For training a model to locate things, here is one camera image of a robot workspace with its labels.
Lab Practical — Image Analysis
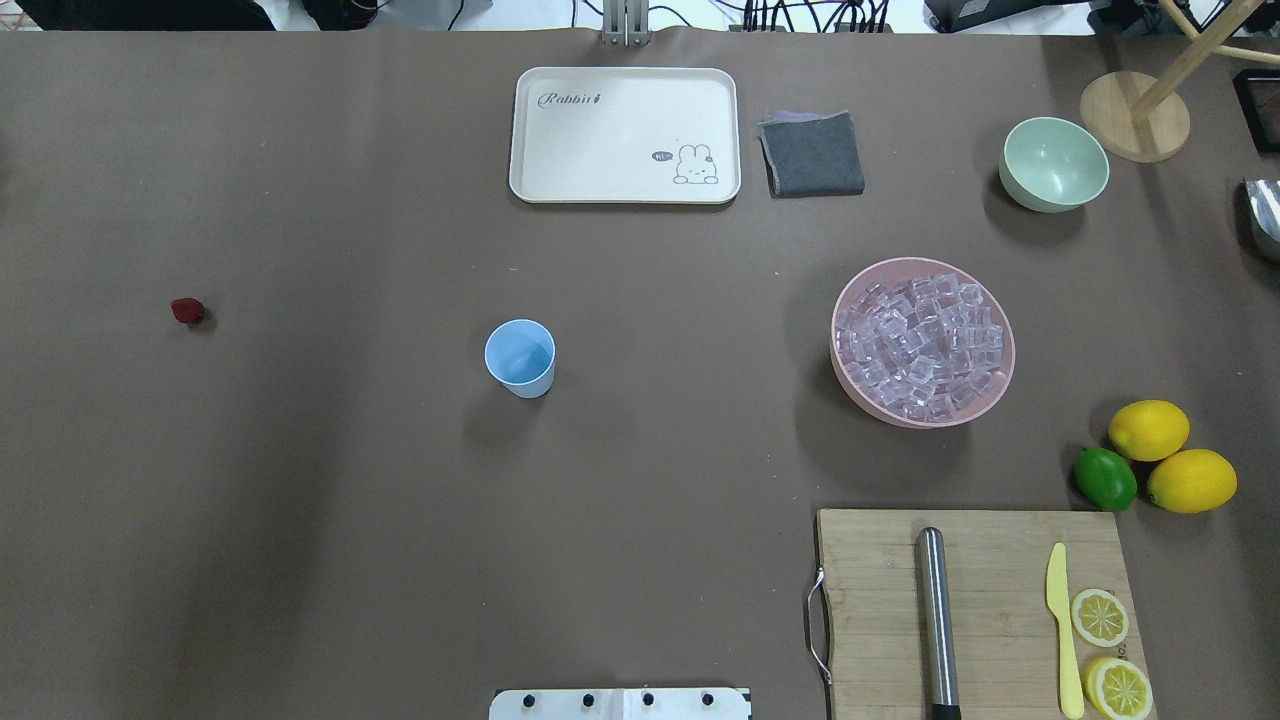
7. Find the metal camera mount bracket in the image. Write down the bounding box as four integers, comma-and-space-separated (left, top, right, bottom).
600, 0, 652, 47

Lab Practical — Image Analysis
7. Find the light blue plastic cup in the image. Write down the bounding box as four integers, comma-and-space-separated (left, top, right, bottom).
484, 318, 557, 398

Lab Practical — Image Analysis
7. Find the cream rabbit tray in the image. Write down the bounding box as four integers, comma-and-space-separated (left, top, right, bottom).
508, 67, 742, 205

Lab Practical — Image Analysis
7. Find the pink bowl of ice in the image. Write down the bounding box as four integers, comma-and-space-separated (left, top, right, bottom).
828, 258, 1018, 429

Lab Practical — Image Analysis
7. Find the lemon slice upper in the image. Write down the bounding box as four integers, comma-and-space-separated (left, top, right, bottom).
1070, 588, 1132, 648

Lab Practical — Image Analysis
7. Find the black frame object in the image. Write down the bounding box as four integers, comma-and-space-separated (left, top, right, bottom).
1231, 68, 1279, 152

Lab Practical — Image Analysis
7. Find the wooden cutting board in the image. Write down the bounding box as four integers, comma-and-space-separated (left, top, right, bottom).
815, 509, 1137, 719

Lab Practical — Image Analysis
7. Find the green lime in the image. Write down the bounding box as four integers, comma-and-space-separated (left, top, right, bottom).
1071, 446, 1138, 512

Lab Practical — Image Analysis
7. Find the mint green bowl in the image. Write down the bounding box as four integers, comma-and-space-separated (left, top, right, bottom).
998, 117, 1110, 214

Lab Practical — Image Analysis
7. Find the silver metal object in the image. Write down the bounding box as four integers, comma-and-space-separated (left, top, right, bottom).
1242, 179, 1279, 264

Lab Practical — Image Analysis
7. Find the yellow lemon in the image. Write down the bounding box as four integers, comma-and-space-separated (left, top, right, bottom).
1147, 448, 1239, 514
1107, 398, 1190, 462

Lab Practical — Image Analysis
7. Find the yellow lemon upper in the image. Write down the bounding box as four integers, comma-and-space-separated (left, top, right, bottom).
1107, 398, 1190, 462

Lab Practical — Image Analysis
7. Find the yellow lemon lower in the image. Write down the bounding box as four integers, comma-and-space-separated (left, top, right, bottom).
1147, 448, 1239, 514

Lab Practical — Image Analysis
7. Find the lemon half lower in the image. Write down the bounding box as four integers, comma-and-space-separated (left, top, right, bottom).
1084, 659, 1155, 719

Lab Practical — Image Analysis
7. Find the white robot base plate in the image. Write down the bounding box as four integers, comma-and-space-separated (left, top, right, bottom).
488, 687, 753, 719

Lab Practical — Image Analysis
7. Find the yellow plastic knife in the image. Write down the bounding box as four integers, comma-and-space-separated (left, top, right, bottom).
1044, 542, 1085, 719

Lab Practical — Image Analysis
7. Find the red strawberry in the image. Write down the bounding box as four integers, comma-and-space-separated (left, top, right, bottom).
170, 297, 206, 325

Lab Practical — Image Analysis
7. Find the wooden stand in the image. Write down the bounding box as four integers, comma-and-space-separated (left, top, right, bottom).
1080, 1, 1279, 163

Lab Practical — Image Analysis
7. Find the steel cylinder tool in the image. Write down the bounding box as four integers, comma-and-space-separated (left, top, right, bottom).
918, 527, 963, 719

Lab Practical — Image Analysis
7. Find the grey folded cloth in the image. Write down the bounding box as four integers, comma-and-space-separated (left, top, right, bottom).
758, 110, 867, 199

